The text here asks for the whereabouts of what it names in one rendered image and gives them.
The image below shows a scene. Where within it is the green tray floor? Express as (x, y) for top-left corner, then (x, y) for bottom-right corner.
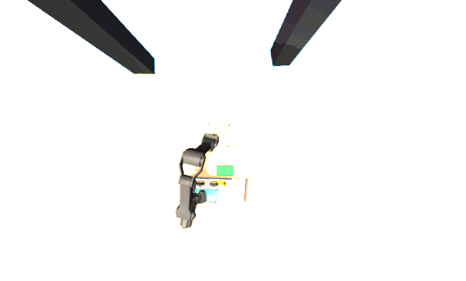
(217, 167), (233, 176)

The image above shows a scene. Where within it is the yellow wheel chock with orange handle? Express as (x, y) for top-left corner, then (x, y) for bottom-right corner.
(216, 180), (226, 187)

